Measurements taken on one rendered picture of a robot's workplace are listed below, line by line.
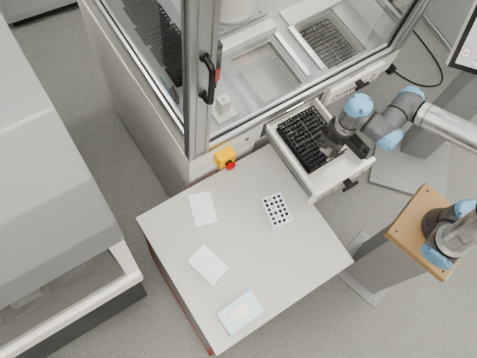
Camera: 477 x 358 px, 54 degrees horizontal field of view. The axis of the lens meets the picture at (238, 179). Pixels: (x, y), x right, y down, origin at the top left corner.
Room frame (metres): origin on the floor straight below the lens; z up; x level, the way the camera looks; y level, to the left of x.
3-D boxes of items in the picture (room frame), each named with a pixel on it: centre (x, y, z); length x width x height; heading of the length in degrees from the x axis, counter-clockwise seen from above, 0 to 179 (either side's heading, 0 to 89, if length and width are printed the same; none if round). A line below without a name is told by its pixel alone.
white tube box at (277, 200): (0.62, -0.17, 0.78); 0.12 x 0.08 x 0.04; 35
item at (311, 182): (0.91, -0.23, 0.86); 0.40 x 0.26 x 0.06; 46
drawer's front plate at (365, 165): (0.76, -0.38, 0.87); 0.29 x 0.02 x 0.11; 136
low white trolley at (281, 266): (0.48, -0.08, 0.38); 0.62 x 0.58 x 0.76; 136
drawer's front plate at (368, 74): (1.21, -0.37, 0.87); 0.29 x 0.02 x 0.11; 136
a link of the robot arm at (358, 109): (0.81, -0.29, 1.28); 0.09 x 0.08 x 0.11; 63
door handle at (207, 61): (0.66, 0.14, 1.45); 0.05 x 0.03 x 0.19; 46
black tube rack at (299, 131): (0.90, -0.23, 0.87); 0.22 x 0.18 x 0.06; 46
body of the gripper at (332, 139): (0.81, -0.28, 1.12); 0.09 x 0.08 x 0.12; 73
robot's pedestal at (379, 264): (0.71, -0.80, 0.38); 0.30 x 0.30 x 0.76; 62
